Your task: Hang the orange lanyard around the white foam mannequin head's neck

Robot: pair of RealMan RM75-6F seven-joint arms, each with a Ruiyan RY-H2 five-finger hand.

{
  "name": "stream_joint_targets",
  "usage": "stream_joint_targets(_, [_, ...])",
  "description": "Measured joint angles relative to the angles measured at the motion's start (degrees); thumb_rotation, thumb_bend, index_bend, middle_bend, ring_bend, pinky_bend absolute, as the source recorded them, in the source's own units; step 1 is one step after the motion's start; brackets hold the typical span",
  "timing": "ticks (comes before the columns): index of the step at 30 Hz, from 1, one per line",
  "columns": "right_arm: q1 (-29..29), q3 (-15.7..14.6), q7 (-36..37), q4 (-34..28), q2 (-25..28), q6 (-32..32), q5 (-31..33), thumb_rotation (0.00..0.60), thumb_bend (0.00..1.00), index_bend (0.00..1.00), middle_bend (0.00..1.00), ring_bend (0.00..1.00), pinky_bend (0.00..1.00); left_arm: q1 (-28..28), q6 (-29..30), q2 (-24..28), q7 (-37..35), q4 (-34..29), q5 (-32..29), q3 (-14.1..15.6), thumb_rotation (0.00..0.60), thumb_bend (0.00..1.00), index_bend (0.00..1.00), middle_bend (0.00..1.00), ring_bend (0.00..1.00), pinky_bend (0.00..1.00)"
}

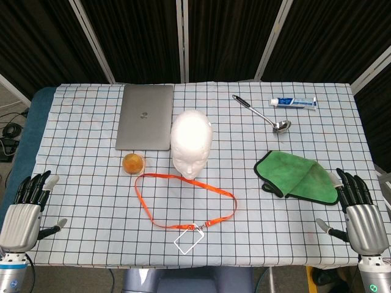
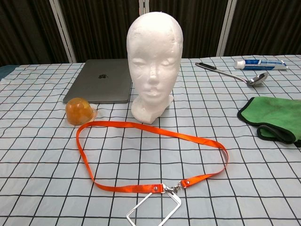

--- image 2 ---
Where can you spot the orange jelly cup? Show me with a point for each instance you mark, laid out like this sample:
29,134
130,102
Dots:
77,110

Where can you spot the white and blue toothpaste tube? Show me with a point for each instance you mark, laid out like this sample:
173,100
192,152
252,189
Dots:
258,63

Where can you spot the white foam mannequin head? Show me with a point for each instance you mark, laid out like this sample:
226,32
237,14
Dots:
152,47

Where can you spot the grey laptop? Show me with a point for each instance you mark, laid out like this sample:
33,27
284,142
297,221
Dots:
98,82

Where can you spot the green cloth with black edge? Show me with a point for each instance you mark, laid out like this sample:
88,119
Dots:
277,113

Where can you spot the clear white-edged badge holder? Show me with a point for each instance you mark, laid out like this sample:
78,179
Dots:
155,209

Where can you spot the black folding screen white frames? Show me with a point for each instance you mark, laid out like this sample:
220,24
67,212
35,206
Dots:
105,28

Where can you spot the white checked tablecloth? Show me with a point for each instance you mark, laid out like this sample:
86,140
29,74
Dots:
47,153

